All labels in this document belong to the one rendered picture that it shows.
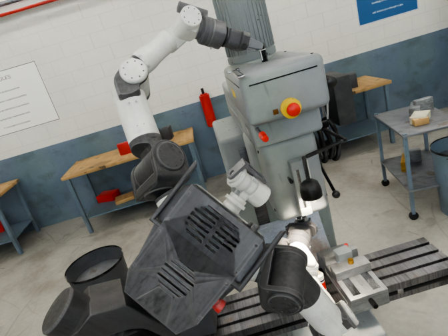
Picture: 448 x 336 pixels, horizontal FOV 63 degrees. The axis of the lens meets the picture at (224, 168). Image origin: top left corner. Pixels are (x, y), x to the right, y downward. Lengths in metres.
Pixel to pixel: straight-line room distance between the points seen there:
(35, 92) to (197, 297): 5.29
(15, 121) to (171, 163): 5.27
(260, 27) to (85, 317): 1.13
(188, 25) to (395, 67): 5.35
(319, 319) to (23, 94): 5.42
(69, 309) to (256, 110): 0.71
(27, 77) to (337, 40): 4.44
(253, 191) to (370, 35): 5.28
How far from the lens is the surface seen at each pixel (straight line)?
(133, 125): 1.01
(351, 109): 1.67
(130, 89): 1.05
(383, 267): 1.80
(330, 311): 1.08
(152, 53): 1.14
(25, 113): 6.04
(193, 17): 1.19
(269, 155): 1.30
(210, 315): 1.59
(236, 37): 1.25
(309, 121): 1.26
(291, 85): 1.13
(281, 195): 1.36
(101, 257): 3.45
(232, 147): 1.74
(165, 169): 0.91
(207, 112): 5.44
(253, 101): 1.11
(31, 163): 6.20
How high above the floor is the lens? 2.01
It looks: 19 degrees down
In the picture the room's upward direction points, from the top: 17 degrees counter-clockwise
